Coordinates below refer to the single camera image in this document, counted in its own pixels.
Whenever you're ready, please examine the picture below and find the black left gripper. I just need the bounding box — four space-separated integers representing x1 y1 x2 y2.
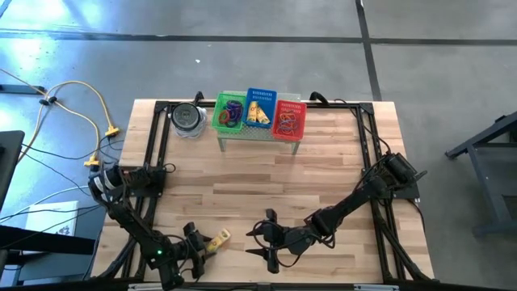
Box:
173 221 217 280

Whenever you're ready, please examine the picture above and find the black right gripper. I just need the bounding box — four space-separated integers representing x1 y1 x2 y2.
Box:
245 208 314 275

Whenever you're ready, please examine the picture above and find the grey-green perforated riser shelf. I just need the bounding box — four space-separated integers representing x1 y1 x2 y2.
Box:
216 90 303 156

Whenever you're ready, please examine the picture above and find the red plastic basket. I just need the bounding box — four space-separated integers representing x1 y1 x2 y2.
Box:
271 99 308 142

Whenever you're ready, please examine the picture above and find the white cylinder device dark top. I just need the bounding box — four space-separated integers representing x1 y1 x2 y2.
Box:
170 101 202 133

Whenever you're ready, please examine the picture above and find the green plastic basket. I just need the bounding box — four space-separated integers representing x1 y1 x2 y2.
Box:
211 92 248 134

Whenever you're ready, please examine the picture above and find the blue plastic basket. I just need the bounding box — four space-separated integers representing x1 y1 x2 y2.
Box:
242 86 279 129

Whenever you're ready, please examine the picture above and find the white box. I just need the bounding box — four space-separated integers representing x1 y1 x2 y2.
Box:
24 200 80 238

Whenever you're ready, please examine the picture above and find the black low furniture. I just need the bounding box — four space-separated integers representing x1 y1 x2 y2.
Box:
0 224 97 291

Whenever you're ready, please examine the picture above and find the black floor plate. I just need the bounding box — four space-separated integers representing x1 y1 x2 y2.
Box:
0 83 46 96

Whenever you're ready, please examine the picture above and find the white metal bracket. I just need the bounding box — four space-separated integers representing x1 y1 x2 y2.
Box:
353 283 400 291
128 282 174 291

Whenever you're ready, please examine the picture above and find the white coiled cord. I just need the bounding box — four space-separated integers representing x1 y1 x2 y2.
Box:
173 108 208 141

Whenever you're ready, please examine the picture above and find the thin white floor cable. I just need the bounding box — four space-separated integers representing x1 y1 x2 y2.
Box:
0 184 110 223

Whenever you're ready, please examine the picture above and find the yellow extension cable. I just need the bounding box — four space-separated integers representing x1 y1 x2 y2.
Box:
0 67 102 169
18 79 121 162

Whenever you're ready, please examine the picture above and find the black aluminium table frame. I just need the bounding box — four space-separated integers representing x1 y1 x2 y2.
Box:
91 99 435 284

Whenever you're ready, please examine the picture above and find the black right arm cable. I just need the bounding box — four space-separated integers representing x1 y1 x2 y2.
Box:
309 91 393 154

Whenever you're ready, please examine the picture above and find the thin black floor cable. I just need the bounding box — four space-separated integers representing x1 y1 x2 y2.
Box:
19 139 126 197

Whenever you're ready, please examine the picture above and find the grey-blue metal table frame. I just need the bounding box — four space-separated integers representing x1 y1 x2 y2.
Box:
445 110 517 238

